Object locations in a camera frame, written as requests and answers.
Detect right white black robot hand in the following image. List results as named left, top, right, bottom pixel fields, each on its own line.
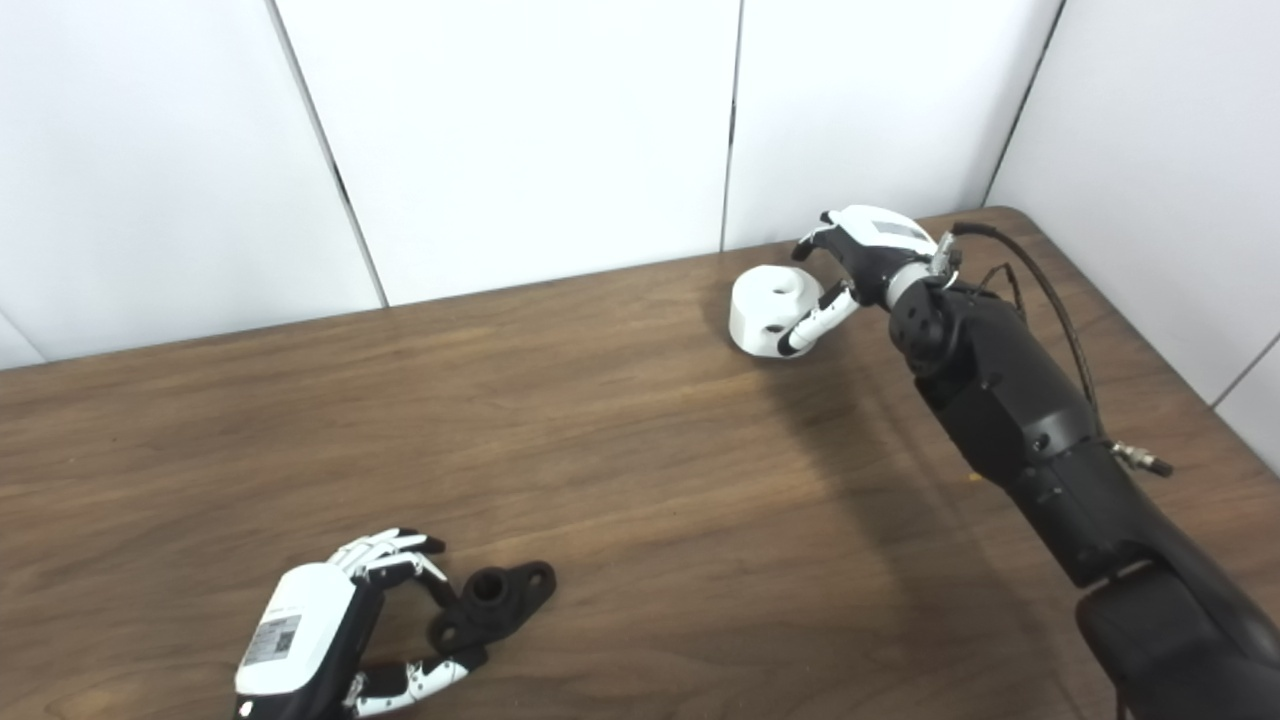
left=778, top=205, right=941, bottom=358

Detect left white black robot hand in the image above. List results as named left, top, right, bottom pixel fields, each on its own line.
left=233, top=527, right=489, bottom=720

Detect round white piece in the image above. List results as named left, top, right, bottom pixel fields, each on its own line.
left=728, top=264, right=827, bottom=359

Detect black flanged holder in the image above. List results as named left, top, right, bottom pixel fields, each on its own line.
left=428, top=560, right=557, bottom=653

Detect right wrist thin wires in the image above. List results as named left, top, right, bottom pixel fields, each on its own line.
left=978, top=262, right=1029, bottom=323

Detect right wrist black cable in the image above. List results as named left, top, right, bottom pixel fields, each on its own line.
left=935, top=222, right=1106, bottom=441

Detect silver cable connector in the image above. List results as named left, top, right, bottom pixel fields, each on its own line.
left=1108, top=440, right=1175, bottom=478

